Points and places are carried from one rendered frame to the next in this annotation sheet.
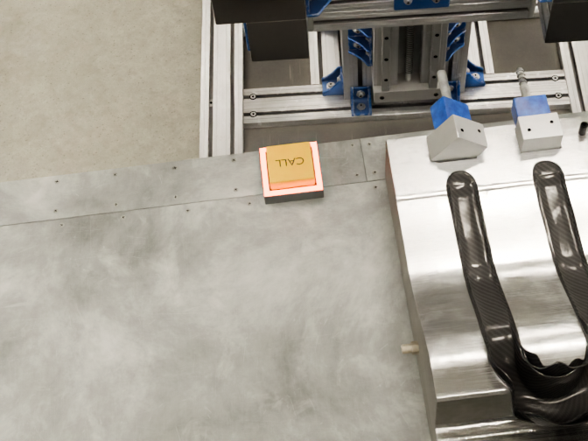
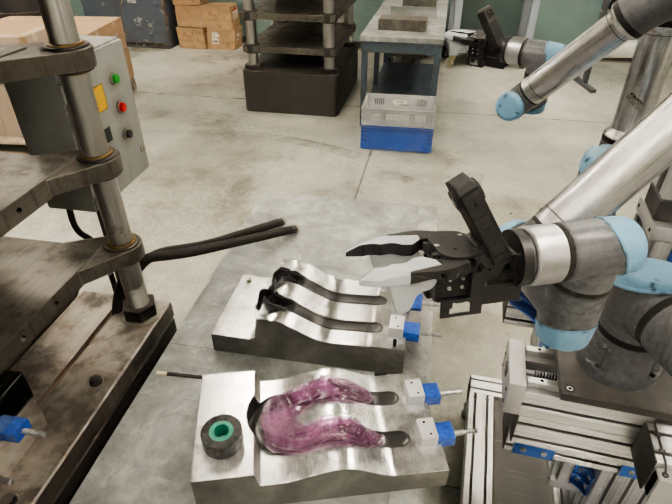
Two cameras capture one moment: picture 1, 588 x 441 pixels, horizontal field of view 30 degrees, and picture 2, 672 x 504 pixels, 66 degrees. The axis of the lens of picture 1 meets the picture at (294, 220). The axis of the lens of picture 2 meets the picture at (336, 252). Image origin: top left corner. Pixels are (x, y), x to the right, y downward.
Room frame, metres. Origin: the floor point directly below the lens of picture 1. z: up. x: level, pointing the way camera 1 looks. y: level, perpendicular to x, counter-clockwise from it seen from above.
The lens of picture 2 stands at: (0.80, -1.31, 1.81)
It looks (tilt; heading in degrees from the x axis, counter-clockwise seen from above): 35 degrees down; 100
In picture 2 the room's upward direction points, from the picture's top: straight up
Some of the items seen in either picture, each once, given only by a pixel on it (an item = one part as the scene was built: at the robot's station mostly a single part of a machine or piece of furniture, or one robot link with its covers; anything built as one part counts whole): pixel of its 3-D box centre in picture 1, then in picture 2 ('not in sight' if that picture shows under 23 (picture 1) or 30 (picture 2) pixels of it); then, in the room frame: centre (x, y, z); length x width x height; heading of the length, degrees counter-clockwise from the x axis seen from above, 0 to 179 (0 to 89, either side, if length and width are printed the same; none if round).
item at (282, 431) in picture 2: not in sight; (320, 412); (0.64, -0.61, 0.90); 0.26 x 0.18 x 0.08; 17
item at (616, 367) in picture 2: not in sight; (623, 343); (1.22, -0.49, 1.09); 0.15 x 0.15 x 0.10
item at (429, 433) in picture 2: not in sight; (447, 433); (0.91, -0.58, 0.86); 0.13 x 0.05 x 0.05; 17
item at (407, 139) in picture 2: not in sight; (397, 130); (0.56, 3.00, 0.11); 0.61 x 0.41 x 0.22; 179
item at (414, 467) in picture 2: not in sight; (319, 427); (0.64, -0.62, 0.86); 0.50 x 0.26 x 0.11; 17
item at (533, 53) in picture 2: not in sight; (542, 56); (1.10, 0.25, 1.43); 0.11 x 0.08 x 0.09; 150
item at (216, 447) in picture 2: not in sight; (222, 436); (0.47, -0.72, 0.93); 0.08 x 0.08 x 0.04
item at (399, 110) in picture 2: not in sight; (399, 110); (0.57, 3.00, 0.28); 0.61 x 0.41 x 0.15; 179
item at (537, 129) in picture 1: (529, 108); (415, 332); (0.82, -0.32, 0.89); 0.13 x 0.05 x 0.05; 0
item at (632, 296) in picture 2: not in sight; (646, 299); (1.22, -0.50, 1.20); 0.13 x 0.12 x 0.14; 111
